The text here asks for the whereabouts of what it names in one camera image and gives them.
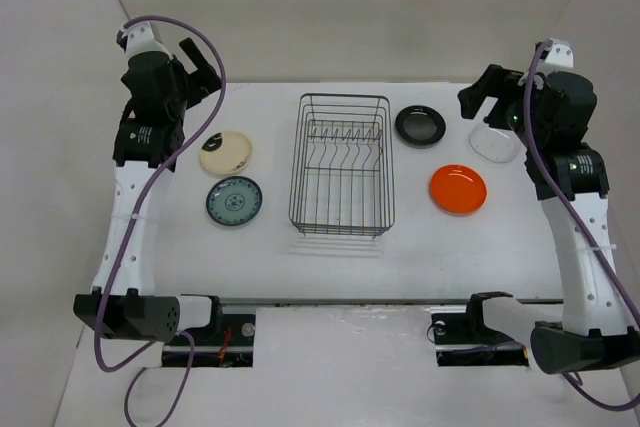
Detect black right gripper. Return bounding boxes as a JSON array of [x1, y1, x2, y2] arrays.
[[458, 63, 548, 150]]

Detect clear glass plate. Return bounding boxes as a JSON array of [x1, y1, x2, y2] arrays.
[[468, 124, 520, 164]]

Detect cream plate with black mark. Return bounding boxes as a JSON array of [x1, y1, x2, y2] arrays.
[[199, 131, 253, 176]]

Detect orange round plate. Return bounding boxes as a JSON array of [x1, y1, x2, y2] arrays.
[[429, 164, 488, 216]]

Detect blue white patterned plate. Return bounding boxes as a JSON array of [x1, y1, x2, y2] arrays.
[[205, 176, 263, 227]]

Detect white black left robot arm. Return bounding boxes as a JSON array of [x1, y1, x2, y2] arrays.
[[73, 35, 221, 343]]

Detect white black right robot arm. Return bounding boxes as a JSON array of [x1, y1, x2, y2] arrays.
[[458, 64, 639, 374]]

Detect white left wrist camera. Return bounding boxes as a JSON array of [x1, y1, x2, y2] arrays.
[[116, 21, 168, 58]]

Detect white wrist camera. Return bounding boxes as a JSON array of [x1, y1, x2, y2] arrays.
[[116, 21, 168, 58], [536, 38, 574, 75]]

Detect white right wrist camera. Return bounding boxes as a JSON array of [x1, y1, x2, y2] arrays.
[[536, 38, 574, 75]]

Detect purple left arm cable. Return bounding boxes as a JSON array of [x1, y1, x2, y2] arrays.
[[94, 16, 227, 426]]

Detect grey wire dish rack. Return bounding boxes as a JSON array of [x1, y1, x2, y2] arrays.
[[288, 93, 395, 238]]

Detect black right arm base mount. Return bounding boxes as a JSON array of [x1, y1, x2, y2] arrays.
[[427, 310, 529, 367]]

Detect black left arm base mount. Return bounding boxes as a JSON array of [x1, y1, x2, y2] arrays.
[[188, 304, 257, 368]]

